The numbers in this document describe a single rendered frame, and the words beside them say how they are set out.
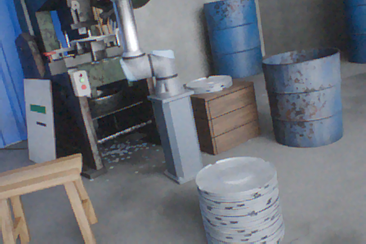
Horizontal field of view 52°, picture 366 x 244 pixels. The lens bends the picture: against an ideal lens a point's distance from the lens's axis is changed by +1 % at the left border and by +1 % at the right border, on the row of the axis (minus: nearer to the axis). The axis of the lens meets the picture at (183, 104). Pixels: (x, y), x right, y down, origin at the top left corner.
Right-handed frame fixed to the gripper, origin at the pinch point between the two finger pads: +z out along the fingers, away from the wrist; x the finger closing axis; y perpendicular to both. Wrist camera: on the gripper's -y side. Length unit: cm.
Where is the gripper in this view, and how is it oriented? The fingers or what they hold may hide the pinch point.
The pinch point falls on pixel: (113, 32)
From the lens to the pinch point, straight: 240.1
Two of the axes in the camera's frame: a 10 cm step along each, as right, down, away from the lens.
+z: -1.2, 8.4, 5.3
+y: 7.2, -3.0, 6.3
